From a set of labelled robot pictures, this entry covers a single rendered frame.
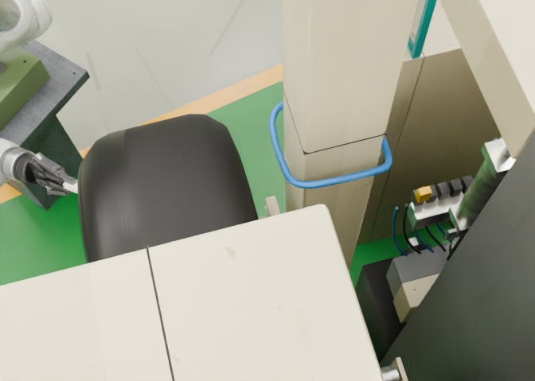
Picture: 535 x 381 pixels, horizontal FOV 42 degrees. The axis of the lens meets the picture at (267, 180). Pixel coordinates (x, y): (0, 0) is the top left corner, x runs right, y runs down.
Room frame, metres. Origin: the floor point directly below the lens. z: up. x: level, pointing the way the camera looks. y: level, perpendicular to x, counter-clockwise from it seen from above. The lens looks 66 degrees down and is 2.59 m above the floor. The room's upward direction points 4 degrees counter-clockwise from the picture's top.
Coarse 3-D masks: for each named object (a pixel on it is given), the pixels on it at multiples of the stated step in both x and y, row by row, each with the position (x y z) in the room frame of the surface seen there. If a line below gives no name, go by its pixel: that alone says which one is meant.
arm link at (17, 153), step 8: (8, 152) 0.89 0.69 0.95; (16, 152) 0.89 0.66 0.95; (24, 152) 0.88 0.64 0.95; (32, 152) 0.89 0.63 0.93; (8, 160) 0.86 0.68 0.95; (16, 160) 0.86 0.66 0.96; (0, 168) 0.86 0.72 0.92; (8, 168) 0.84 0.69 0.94; (16, 168) 0.84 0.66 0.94; (8, 176) 0.83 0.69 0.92; (16, 176) 0.83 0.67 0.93
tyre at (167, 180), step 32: (128, 128) 0.71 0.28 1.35; (160, 128) 0.66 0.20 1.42; (192, 128) 0.65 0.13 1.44; (224, 128) 0.67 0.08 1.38; (96, 160) 0.59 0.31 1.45; (128, 160) 0.57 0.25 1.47; (160, 160) 0.57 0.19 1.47; (192, 160) 0.56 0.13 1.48; (224, 160) 0.56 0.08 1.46; (96, 192) 0.51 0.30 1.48; (128, 192) 0.50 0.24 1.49; (160, 192) 0.49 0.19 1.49; (192, 192) 0.49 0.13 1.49; (224, 192) 0.49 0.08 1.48; (96, 224) 0.45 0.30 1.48; (128, 224) 0.44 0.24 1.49; (160, 224) 0.44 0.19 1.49; (192, 224) 0.43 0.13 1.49; (224, 224) 0.43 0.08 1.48; (96, 256) 0.40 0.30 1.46
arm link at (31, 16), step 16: (0, 0) 1.02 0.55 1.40; (16, 0) 1.33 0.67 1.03; (32, 0) 1.37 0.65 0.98; (0, 16) 1.15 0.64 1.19; (16, 16) 1.26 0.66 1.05; (32, 16) 1.32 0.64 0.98; (48, 16) 1.35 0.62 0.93; (0, 32) 1.25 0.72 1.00; (16, 32) 1.26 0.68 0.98; (32, 32) 1.29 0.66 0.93; (0, 48) 1.27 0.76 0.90
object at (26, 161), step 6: (24, 156) 0.87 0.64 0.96; (30, 156) 0.87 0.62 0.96; (18, 162) 0.85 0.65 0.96; (24, 162) 0.85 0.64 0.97; (30, 162) 0.84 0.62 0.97; (18, 168) 0.84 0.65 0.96; (24, 168) 0.83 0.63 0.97; (30, 168) 0.83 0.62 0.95; (36, 168) 0.82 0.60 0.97; (42, 168) 0.82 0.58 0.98; (18, 174) 0.82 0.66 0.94; (24, 174) 0.82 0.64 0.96; (30, 174) 0.82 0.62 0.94; (24, 180) 0.81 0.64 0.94; (30, 180) 0.81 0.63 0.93; (36, 180) 0.81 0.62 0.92; (42, 186) 0.80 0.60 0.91
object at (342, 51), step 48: (288, 0) 0.55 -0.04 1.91; (336, 0) 0.47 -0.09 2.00; (384, 0) 0.48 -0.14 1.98; (288, 48) 0.55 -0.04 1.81; (336, 48) 0.47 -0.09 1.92; (384, 48) 0.48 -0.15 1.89; (288, 96) 0.55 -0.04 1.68; (336, 96) 0.47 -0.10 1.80; (384, 96) 0.49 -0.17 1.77; (288, 144) 0.56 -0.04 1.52; (336, 144) 0.47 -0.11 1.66; (288, 192) 0.56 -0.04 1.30; (336, 192) 0.48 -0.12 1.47
